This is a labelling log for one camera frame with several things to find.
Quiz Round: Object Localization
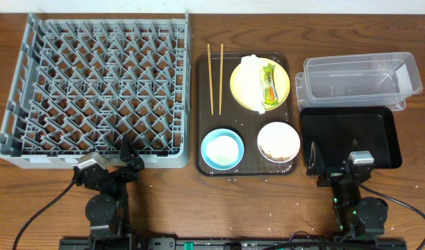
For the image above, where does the white bowl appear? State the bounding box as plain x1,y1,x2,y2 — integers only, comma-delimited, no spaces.
257,122,301,163

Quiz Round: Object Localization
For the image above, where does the green snack wrapper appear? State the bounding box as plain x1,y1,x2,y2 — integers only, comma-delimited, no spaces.
262,63,278,106

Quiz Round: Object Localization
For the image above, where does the white napkin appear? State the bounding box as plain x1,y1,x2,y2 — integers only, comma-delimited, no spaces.
238,54,265,114

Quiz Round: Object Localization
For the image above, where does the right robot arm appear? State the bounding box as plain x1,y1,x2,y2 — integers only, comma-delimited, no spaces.
306,142,388,242

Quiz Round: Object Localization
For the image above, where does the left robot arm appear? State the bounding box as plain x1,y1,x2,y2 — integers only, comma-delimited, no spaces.
72,137,144,250

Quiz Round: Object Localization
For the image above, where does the black tray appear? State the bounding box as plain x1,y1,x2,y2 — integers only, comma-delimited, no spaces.
300,106,402,169

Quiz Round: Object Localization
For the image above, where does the clear plastic bin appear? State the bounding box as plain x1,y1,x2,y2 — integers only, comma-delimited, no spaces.
295,52,423,111

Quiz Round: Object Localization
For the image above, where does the dark brown serving tray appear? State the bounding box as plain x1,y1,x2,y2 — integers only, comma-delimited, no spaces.
194,52,299,177

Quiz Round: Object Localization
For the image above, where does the grey plastic dish rack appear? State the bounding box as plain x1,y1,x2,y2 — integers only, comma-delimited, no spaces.
0,14,192,169

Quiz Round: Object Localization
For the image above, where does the yellow plate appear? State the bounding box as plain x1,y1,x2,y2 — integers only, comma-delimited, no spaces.
230,57,290,112

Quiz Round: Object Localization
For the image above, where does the light blue bowl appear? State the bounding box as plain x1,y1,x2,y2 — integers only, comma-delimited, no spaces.
200,128,244,171

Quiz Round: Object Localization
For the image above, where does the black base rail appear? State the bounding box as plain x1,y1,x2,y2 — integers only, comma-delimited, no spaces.
58,237,407,250

